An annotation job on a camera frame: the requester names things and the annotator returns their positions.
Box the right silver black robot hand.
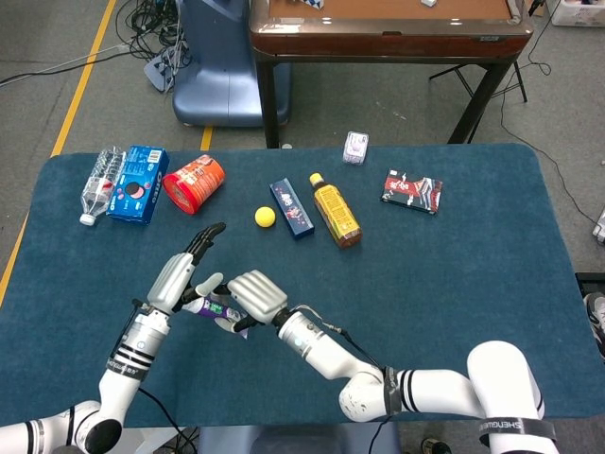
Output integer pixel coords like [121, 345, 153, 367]
[215, 270, 289, 333]

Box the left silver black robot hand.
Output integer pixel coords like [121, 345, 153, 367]
[147, 221, 228, 314]

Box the purple white tube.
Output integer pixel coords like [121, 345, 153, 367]
[181, 296, 251, 340]

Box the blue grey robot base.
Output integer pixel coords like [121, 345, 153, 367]
[172, 0, 293, 128]

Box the yellow ball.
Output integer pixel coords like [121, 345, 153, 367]
[254, 205, 277, 229]

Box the dark blue slim box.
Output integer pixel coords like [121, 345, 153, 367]
[268, 177, 316, 241]

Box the red orange noodle cup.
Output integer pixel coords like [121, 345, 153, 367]
[162, 153, 227, 217]

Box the blue Oreo cookie box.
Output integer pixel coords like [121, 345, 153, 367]
[106, 144, 170, 226]

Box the yellow label tea bottle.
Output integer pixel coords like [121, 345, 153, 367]
[308, 172, 364, 251]

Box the clear plastic water bottle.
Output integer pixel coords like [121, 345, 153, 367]
[78, 145, 128, 226]

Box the blue grey robot torso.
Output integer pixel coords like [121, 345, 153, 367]
[197, 422, 402, 454]

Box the white box under table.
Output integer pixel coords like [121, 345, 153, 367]
[120, 427, 188, 454]

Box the blue carpet table mat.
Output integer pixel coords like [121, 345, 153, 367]
[0, 144, 597, 432]

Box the white purple tissue pack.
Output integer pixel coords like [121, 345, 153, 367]
[341, 131, 371, 166]

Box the black red flat box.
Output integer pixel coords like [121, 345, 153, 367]
[380, 168, 444, 217]

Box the grey power strip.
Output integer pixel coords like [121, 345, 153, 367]
[143, 45, 188, 94]

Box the brown mahjong table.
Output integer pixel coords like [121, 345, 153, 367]
[249, 0, 535, 149]

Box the black box on floor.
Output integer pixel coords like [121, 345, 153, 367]
[575, 271, 605, 294]

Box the grey black shoe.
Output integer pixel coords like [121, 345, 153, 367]
[584, 291, 605, 358]

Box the white storage box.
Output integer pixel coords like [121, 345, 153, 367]
[550, 0, 605, 27]

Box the black cable bundle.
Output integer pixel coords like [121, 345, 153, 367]
[115, 0, 193, 62]

